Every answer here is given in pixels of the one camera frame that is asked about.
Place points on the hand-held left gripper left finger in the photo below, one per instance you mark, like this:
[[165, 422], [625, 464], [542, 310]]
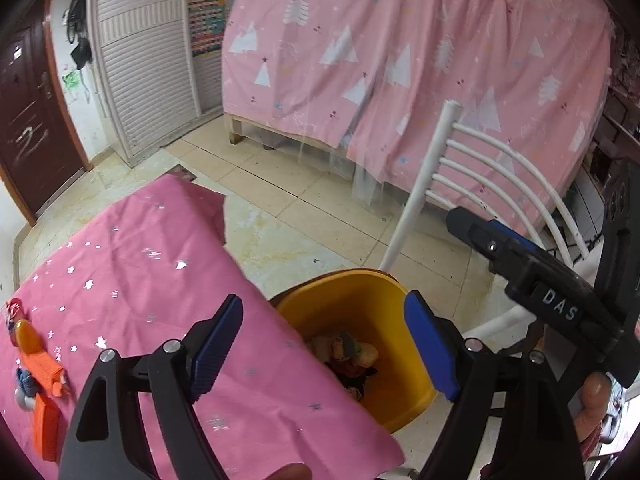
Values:
[[215, 350]]

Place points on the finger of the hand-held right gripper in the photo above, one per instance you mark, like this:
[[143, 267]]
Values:
[[520, 237], [480, 235]]

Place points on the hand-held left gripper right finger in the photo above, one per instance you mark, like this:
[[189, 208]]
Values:
[[432, 350]]

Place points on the tan sock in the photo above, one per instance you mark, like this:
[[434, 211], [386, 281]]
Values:
[[362, 352]]

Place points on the yellow plastic bin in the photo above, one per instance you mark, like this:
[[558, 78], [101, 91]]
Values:
[[365, 300]]

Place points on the orange plastic toy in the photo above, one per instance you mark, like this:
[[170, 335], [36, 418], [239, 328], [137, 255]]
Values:
[[45, 367]]

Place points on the orange cardboard box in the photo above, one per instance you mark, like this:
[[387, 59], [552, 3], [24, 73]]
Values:
[[47, 427]]

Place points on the red snack wrapper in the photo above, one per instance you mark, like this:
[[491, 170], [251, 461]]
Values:
[[12, 317]]

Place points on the person's right hand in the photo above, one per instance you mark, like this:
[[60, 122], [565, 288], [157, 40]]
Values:
[[592, 405]]

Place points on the person's left hand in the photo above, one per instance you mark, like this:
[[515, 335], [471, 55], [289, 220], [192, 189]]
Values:
[[292, 472]]

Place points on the white metal chair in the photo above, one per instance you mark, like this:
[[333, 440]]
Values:
[[435, 160]]

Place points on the pink star tablecloth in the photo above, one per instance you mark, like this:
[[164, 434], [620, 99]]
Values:
[[150, 270]]

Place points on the pink tree-print curtain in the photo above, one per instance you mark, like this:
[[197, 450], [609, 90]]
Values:
[[425, 60]]

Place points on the white louvered wardrobe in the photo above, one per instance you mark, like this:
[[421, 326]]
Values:
[[145, 60]]

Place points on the dark brown door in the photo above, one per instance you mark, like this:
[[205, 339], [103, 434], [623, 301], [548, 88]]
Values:
[[30, 110]]

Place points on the hanging black bags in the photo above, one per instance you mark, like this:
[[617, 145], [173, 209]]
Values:
[[79, 50]]

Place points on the colourful chart poster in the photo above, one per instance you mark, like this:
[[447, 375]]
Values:
[[206, 15]]

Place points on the wooden bed frame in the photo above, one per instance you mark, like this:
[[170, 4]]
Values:
[[237, 127]]

